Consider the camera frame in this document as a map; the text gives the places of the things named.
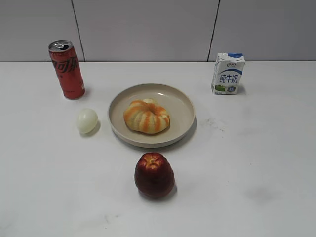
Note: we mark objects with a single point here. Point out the striped round croissant bread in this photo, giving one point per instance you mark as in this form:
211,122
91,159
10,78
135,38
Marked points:
146,116

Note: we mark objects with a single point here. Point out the beige round plate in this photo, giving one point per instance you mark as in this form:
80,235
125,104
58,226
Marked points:
177,104

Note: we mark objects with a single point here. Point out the dark red apple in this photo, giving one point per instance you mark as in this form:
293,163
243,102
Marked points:
154,176

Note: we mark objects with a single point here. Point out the white egg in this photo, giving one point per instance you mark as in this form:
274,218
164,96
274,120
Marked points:
86,121

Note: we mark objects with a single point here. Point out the white blue milk carton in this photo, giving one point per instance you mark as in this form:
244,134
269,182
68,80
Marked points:
227,73

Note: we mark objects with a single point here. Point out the red cola can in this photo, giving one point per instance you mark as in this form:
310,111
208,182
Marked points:
66,65

